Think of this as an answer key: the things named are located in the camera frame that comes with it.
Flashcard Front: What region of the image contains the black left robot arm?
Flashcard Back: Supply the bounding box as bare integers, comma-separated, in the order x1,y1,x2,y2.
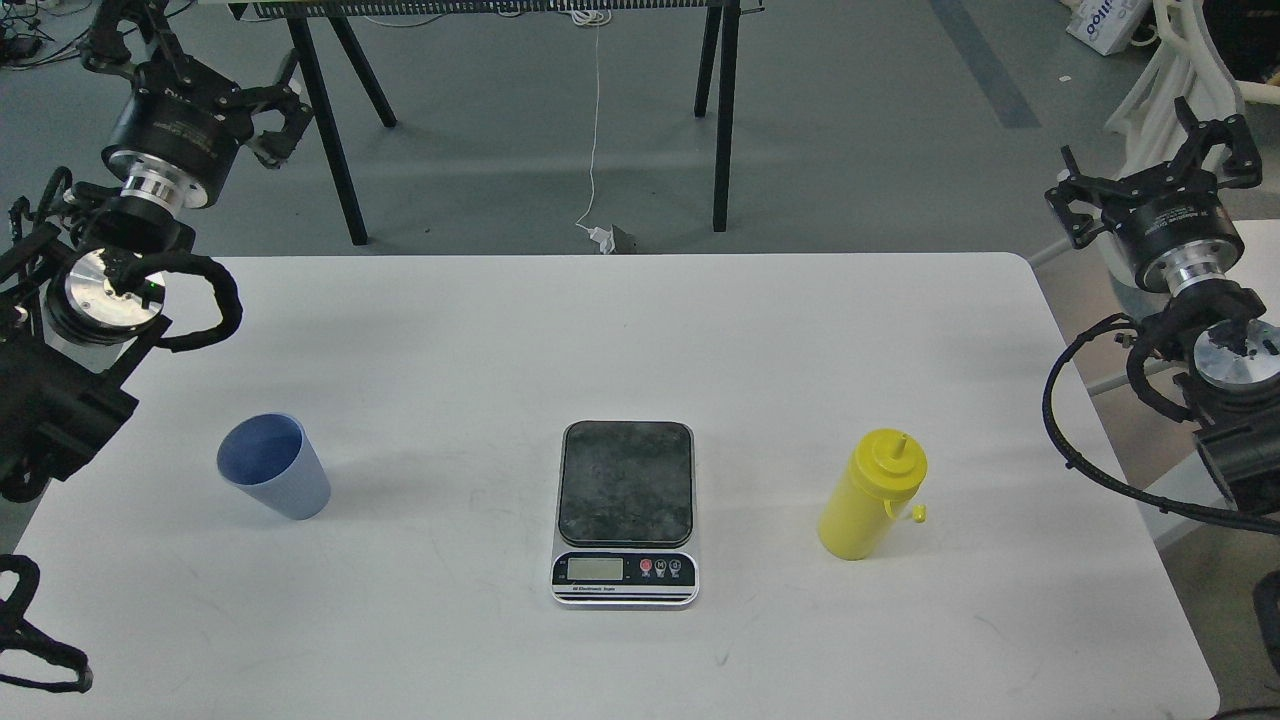
1,1,314,506

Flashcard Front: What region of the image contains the white hanging cable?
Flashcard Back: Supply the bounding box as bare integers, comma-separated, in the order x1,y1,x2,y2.
572,8,618,256

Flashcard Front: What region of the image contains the blue ribbed plastic cup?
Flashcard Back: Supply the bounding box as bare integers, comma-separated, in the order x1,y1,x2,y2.
215,413,332,520

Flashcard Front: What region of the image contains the black trestle table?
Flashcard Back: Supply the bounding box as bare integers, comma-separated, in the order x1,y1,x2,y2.
228,0,769,247

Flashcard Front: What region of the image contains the white office chair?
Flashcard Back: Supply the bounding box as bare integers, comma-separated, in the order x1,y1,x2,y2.
1028,0,1280,395

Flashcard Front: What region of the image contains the yellow squeeze bottle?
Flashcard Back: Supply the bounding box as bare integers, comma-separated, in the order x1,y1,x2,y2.
817,428,928,561

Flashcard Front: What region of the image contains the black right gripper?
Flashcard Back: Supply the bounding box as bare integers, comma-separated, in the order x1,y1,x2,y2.
1044,97,1263,295

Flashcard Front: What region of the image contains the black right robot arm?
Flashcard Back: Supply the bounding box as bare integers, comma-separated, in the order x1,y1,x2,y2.
1041,96,1279,536

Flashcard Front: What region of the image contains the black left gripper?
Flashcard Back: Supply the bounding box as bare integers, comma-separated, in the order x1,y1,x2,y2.
102,1,314,210

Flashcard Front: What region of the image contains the digital kitchen scale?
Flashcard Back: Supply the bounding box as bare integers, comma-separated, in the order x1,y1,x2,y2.
549,419,701,609

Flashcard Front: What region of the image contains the white printed bag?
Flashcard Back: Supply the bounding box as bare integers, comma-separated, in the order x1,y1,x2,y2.
1065,0,1153,56

